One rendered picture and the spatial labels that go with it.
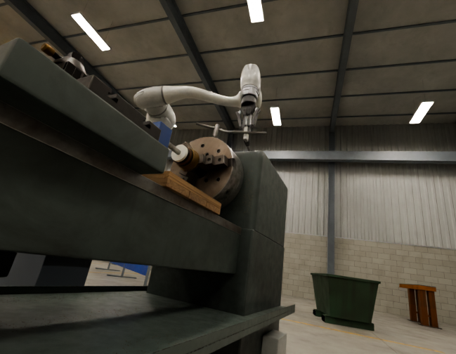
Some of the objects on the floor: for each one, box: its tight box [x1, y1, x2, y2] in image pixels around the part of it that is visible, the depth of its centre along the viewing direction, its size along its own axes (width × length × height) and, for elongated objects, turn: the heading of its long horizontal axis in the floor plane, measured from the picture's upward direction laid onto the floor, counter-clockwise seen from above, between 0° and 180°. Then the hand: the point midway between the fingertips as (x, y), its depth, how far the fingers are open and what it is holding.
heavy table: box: [399, 284, 442, 329], centre depth 737 cm, size 161×44×100 cm, turn 6°
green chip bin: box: [311, 273, 381, 331], centre depth 513 cm, size 134×94×85 cm
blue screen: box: [96, 262, 151, 286], centre depth 742 cm, size 412×80×235 cm, turn 57°
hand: (246, 133), depth 122 cm, fingers closed
